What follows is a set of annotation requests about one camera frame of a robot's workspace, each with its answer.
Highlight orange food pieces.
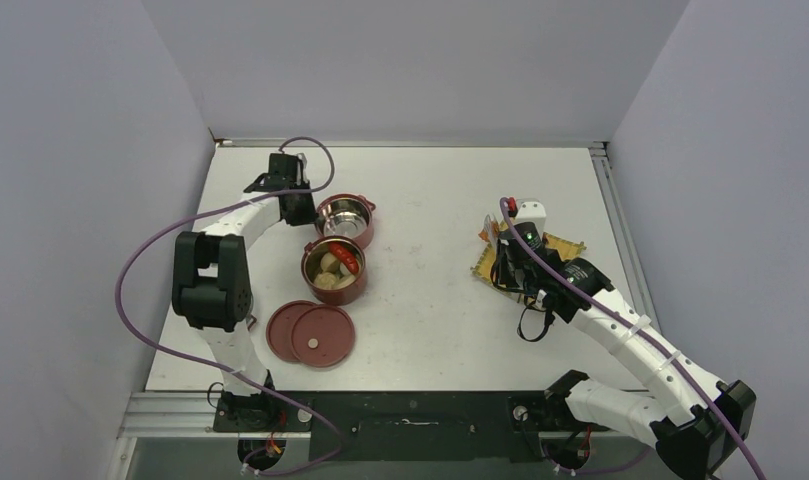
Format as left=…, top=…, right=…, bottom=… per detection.
left=479, top=214, right=501, bottom=245

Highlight red sausage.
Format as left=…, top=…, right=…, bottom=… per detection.
left=328, top=242, right=360, bottom=275

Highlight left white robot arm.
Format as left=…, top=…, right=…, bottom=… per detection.
left=171, top=152, right=315, bottom=431

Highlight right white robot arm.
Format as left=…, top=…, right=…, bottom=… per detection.
left=488, top=222, right=757, bottom=479

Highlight bamboo mat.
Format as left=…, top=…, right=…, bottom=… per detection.
left=470, top=228, right=587, bottom=293

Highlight lower red round lid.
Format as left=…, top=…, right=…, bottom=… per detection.
left=266, top=300, right=316, bottom=363

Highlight red round lid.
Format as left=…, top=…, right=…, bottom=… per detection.
left=266, top=300, right=316, bottom=363
left=290, top=305, right=356, bottom=368

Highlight upper red round lid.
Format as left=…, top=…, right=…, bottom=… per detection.
left=290, top=305, right=356, bottom=368

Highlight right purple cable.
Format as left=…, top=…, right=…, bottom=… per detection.
left=499, top=196, right=770, bottom=480

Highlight purple cable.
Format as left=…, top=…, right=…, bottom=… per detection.
left=499, top=196, right=770, bottom=480
left=114, top=136, right=344, bottom=478

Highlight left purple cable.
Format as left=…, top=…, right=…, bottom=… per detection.
left=114, top=136, right=344, bottom=478

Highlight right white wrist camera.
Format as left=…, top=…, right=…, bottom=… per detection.
left=508, top=199, right=547, bottom=234

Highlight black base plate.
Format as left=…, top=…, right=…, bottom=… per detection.
left=212, top=391, right=592, bottom=462

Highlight aluminium rail frame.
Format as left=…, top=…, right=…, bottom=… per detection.
left=125, top=142, right=655, bottom=479

